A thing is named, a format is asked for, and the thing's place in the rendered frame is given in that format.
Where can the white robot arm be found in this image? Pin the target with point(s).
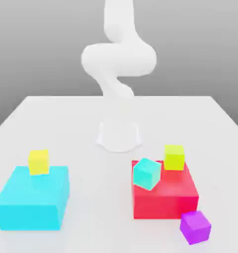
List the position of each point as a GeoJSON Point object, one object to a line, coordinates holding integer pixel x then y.
{"type": "Point", "coordinates": [119, 57]}

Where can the small turquoise cube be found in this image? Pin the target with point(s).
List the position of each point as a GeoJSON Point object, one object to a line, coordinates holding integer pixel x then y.
{"type": "Point", "coordinates": [145, 175]}

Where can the small lime cube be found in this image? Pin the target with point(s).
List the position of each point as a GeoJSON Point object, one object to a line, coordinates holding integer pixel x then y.
{"type": "Point", "coordinates": [174, 158]}

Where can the small yellow cube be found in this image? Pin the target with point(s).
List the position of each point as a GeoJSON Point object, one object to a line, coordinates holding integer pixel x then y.
{"type": "Point", "coordinates": [38, 162]}

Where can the small purple cube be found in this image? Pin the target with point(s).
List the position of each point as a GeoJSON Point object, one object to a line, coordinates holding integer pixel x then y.
{"type": "Point", "coordinates": [195, 227]}

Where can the large red box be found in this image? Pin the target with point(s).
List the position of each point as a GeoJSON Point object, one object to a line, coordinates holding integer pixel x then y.
{"type": "Point", "coordinates": [170, 195]}

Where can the large cyan box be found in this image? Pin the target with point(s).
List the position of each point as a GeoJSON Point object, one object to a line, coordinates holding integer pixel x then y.
{"type": "Point", "coordinates": [32, 203]}

